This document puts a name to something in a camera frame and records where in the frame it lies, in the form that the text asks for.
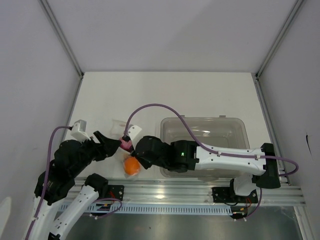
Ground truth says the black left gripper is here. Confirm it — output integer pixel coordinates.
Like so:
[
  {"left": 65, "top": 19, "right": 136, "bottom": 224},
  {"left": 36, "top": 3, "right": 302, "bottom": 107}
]
[{"left": 70, "top": 129, "right": 122, "bottom": 176}]

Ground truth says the purple donut toy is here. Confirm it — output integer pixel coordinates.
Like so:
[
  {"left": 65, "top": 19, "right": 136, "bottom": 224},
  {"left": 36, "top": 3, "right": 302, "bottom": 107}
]
[{"left": 120, "top": 138, "right": 132, "bottom": 152}]

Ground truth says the orange fruit toy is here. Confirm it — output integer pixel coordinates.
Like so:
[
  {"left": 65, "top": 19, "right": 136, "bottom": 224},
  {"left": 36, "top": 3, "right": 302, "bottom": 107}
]
[{"left": 123, "top": 157, "right": 141, "bottom": 176}]

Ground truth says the clear zip top bag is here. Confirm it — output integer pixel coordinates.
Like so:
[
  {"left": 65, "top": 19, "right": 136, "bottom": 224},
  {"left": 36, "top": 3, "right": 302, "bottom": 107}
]
[{"left": 110, "top": 119, "right": 142, "bottom": 179}]

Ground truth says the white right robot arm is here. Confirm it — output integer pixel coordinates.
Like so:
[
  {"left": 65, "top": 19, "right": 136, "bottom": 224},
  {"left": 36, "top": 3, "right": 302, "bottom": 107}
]
[{"left": 133, "top": 136, "right": 281, "bottom": 202}]

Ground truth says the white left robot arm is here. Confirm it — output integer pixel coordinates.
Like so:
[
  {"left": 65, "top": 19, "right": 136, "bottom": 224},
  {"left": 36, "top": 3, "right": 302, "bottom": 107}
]
[{"left": 24, "top": 131, "right": 122, "bottom": 240}]

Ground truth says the clear plastic food container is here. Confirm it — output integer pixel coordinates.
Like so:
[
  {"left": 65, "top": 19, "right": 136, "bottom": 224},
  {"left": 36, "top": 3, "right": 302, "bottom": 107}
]
[{"left": 160, "top": 117, "right": 250, "bottom": 182}]

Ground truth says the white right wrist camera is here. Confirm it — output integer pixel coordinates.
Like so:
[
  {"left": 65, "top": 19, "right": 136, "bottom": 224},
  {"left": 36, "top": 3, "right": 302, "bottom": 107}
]
[{"left": 124, "top": 125, "right": 143, "bottom": 144}]

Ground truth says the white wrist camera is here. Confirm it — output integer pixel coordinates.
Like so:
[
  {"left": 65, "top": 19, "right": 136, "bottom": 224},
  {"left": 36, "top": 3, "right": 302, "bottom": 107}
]
[
  {"left": 124, "top": 125, "right": 143, "bottom": 144},
  {"left": 70, "top": 119, "right": 91, "bottom": 143}
]

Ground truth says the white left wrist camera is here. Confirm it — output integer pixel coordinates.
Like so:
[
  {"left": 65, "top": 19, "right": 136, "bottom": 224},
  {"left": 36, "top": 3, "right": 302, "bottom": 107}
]
[{"left": 70, "top": 119, "right": 91, "bottom": 143}]

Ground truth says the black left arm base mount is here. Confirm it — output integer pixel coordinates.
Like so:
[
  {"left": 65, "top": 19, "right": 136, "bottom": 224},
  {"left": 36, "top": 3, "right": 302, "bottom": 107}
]
[{"left": 102, "top": 185, "right": 125, "bottom": 201}]

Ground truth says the white slotted cable duct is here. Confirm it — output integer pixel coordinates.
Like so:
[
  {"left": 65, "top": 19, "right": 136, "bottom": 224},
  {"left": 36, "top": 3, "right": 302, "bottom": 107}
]
[{"left": 84, "top": 203, "right": 233, "bottom": 216}]

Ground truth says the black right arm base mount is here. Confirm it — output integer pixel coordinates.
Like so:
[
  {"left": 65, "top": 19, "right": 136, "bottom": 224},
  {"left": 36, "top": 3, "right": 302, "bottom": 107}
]
[{"left": 211, "top": 186, "right": 259, "bottom": 206}]

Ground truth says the left aluminium frame post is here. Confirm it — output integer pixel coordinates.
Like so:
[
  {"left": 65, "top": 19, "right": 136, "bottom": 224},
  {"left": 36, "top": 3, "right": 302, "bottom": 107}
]
[{"left": 38, "top": 0, "right": 84, "bottom": 78}]

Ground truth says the aluminium frame post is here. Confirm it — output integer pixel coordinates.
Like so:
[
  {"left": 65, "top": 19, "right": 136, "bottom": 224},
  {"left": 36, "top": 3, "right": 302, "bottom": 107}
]
[
  {"left": 38, "top": 0, "right": 84, "bottom": 78},
  {"left": 255, "top": 0, "right": 307, "bottom": 80}
]

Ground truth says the right aluminium frame post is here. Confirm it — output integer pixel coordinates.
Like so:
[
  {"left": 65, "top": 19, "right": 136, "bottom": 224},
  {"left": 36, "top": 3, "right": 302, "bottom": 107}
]
[{"left": 255, "top": 0, "right": 307, "bottom": 80}]

